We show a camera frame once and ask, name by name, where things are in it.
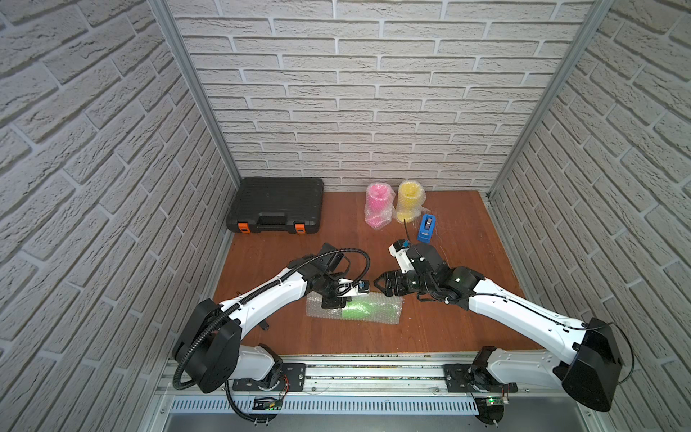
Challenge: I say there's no blue tape dispenser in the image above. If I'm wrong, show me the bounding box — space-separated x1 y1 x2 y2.
417 214 437 244

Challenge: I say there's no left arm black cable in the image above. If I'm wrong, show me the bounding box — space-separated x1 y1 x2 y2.
171 247 372 423

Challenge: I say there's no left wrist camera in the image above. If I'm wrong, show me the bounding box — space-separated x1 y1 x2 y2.
336 278 371 298

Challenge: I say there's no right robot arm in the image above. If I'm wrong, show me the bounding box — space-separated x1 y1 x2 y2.
374 266 624 412

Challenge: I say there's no black plastic tool case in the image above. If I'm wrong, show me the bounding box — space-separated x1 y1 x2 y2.
226 176 324 234

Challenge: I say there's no green plastic wine glass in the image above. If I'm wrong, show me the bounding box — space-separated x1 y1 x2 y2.
341 301 386 322

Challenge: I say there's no yellow plastic wine glass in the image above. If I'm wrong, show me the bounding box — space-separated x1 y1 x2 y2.
396 181 425 223

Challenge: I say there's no aluminium mounting rail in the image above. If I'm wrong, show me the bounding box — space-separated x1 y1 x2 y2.
143 353 597 430

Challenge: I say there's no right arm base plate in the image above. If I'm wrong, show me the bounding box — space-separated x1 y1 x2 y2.
443 364 518 394

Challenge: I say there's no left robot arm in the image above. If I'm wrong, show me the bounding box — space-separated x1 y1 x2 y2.
171 257 362 393

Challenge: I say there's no bubble wrap sheet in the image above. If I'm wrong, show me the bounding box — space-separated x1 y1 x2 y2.
306 293 403 325
395 179 428 225
363 182 397 231

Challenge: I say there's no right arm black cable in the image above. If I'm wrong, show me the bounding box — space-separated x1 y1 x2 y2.
401 218 636 385

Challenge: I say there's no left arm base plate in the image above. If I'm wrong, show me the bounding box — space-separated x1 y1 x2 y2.
232 363 307 392

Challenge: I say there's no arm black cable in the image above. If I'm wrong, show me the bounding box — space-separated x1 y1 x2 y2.
171 247 372 423
401 218 636 385

